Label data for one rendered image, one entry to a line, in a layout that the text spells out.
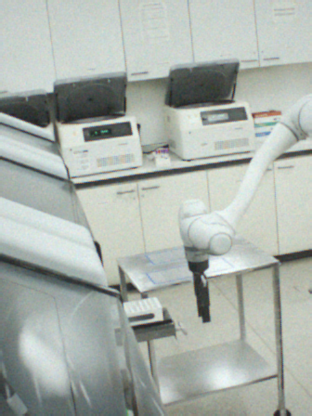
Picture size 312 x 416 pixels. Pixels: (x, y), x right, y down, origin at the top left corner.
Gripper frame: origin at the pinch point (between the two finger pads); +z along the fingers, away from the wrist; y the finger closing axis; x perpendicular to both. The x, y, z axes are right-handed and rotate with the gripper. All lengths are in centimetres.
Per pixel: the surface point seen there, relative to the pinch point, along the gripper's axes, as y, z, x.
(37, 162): 32, -68, -49
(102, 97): -266, -60, 5
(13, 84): -258, -80, -58
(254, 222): -228, 45, 101
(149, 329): 6.7, -0.6, -21.1
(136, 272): -46.0, -2.3, -15.9
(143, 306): 1.2, -6.9, -21.5
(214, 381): -36, 52, 10
